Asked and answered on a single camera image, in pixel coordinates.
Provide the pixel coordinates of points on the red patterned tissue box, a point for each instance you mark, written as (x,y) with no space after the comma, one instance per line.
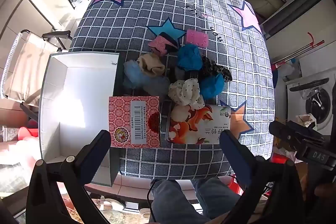
(134,121)

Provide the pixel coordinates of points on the white open storage box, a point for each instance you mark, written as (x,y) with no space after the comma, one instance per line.
(73,106)

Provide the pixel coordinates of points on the red plastic basin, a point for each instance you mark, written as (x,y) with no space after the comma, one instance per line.
(24,132)

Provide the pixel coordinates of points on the person in blue jeans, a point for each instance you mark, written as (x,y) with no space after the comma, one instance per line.
(170,205)

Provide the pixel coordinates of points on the pink sponge block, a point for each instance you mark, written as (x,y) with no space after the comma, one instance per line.
(197,38)

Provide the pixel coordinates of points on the pink striped sock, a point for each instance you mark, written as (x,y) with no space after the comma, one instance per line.
(163,44)

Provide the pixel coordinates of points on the light blue fluffy duster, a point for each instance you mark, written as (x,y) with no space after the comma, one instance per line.
(135,78)

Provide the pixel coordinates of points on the red handled mop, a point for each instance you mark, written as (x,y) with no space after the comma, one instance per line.
(275,65)

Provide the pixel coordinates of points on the orange fox tissue pack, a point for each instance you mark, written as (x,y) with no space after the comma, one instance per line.
(201,126)

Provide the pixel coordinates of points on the blue cloth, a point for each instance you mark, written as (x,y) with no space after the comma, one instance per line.
(189,58)
(211,86)

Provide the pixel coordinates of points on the white washing machine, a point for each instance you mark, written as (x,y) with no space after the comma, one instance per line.
(312,95)

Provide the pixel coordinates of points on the beige folding chair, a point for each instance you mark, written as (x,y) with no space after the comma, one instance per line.
(25,67)

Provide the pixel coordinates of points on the white polka dot scrunchie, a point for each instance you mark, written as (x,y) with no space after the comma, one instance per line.
(187,93)

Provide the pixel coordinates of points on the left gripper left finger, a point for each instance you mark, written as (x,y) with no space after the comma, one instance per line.
(44,201)

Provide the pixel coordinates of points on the beige sock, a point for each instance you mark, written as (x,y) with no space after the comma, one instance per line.
(151,65)

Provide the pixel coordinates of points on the leopard print scarf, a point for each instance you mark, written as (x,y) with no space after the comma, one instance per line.
(210,68)

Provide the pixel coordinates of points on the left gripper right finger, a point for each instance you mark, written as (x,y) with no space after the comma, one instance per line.
(285,203)

